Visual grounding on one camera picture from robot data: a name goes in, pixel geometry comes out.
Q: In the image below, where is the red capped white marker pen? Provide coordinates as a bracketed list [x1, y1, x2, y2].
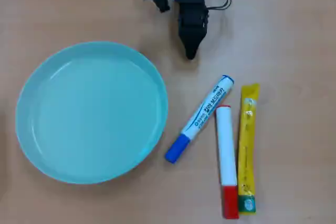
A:
[215, 104, 240, 220]

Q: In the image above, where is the teal green round bowl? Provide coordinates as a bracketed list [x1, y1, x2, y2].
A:
[15, 41, 169, 185]

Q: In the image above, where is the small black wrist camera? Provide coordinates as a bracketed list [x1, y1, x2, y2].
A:
[152, 0, 171, 13]

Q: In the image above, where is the yellow stick packet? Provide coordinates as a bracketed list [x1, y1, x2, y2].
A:
[237, 82, 261, 216]

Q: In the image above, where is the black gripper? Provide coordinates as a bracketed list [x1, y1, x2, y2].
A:
[177, 1, 210, 60]

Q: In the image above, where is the blue capped white marker pen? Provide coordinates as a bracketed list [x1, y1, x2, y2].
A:
[164, 74, 235, 164]

